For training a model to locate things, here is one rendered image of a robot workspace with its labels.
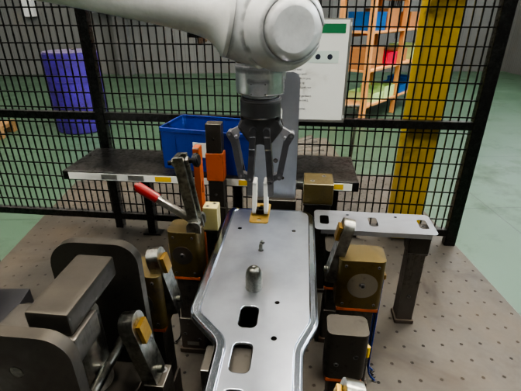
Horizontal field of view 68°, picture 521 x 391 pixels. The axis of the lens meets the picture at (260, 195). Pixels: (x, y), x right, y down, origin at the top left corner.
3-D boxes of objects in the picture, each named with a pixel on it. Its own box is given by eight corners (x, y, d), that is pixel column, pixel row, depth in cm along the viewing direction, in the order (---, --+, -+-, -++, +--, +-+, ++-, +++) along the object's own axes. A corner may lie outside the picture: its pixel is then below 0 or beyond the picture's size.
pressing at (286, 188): (295, 198, 107) (301, 72, 93) (254, 197, 108) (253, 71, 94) (295, 198, 108) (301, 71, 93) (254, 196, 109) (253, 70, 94)
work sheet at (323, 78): (343, 122, 125) (353, 18, 111) (274, 120, 127) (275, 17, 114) (343, 121, 127) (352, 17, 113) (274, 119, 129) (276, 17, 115)
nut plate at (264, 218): (267, 223, 77) (267, 218, 76) (249, 223, 77) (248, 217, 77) (270, 205, 84) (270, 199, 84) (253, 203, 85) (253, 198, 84)
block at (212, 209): (223, 327, 104) (216, 208, 88) (211, 326, 104) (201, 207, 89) (225, 318, 107) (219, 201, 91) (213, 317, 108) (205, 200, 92)
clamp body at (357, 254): (378, 392, 87) (403, 264, 72) (326, 386, 88) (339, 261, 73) (374, 367, 93) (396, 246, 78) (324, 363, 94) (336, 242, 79)
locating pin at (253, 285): (261, 299, 72) (261, 271, 70) (244, 299, 73) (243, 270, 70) (263, 288, 75) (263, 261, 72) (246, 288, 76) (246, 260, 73)
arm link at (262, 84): (285, 65, 63) (284, 102, 66) (288, 59, 71) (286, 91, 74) (230, 64, 64) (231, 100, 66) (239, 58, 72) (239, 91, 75)
